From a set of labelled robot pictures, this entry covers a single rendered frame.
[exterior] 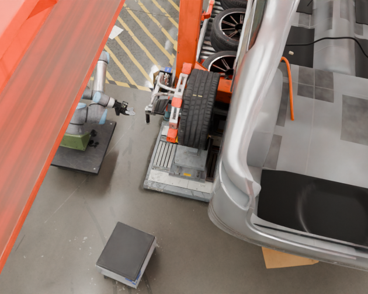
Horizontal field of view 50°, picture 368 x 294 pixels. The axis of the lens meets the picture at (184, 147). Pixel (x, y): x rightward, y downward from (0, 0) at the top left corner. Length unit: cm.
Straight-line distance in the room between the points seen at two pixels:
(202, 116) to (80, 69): 239
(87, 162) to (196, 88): 129
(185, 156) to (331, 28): 190
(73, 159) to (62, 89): 312
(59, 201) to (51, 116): 332
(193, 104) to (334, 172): 120
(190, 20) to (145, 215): 180
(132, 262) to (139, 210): 68
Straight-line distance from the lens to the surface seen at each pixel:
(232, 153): 225
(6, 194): 61
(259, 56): 255
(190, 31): 335
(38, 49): 78
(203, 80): 317
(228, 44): 450
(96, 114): 371
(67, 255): 376
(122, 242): 337
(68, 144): 384
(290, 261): 385
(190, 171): 386
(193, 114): 308
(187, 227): 378
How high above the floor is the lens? 352
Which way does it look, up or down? 57 degrees down
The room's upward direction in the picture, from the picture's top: 7 degrees clockwise
